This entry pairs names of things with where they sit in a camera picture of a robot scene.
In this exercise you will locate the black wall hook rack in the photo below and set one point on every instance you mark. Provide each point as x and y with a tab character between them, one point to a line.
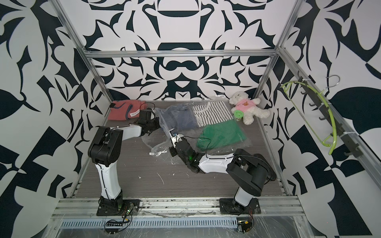
339	132

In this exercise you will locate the black white striped shirt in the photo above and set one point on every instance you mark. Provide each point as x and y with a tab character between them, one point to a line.
211	113

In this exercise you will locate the red tank top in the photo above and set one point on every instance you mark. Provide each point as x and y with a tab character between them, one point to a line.
126	109

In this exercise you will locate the green clothes hanger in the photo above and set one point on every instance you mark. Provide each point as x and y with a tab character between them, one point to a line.
319	103

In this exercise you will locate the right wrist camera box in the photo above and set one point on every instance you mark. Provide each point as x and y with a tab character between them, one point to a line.
175	135

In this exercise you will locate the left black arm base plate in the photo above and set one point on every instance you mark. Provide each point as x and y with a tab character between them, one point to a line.
117	208

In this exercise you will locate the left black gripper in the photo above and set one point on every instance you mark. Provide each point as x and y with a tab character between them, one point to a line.
158	120

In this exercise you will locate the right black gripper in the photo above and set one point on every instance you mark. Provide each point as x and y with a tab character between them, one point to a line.
172	151

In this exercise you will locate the green folded garment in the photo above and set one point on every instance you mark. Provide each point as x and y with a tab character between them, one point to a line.
220	135

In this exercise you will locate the white teddy bear pink shirt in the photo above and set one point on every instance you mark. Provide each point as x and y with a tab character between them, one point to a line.
245	109

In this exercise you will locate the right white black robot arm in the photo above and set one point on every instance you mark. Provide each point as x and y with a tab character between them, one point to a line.
250	172

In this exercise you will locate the clear plastic vacuum bag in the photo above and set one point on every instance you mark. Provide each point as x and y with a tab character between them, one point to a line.
159	141

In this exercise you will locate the white slotted cable duct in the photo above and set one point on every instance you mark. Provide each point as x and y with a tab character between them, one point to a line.
201	222

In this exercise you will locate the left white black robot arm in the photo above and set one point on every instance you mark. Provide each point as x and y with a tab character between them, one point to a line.
104	152

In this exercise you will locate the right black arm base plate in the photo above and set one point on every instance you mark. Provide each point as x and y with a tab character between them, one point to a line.
231	207

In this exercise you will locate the blue tank top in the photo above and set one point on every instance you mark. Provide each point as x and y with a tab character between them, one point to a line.
180	117

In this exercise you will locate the aluminium frame crossbar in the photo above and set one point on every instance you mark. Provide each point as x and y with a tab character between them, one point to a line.
179	53

